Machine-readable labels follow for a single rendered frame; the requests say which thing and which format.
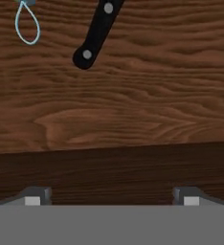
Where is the light blue looped tool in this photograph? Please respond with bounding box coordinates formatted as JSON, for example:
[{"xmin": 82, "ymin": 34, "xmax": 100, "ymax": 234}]
[{"xmin": 14, "ymin": 0, "xmax": 41, "ymax": 46}]

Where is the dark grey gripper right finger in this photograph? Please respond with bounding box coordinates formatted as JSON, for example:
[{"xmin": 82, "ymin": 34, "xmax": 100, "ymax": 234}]
[{"xmin": 172, "ymin": 186, "xmax": 224, "ymax": 207}]

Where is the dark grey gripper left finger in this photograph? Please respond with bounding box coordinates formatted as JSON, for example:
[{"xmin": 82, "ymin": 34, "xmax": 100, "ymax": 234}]
[{"xmin": 0, "ymin": 186, "xmax": 53, "ymax": 207}]

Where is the black-handled knife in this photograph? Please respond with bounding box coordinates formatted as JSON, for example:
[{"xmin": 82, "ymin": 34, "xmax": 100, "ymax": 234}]
[{"xmin": 72, "ymin": 0, "xmax": 125, "ymax": 71}]

